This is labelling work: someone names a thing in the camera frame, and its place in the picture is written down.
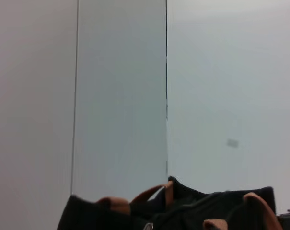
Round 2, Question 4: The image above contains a black bag with orange handles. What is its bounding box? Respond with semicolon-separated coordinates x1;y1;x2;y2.
56;176;283;230

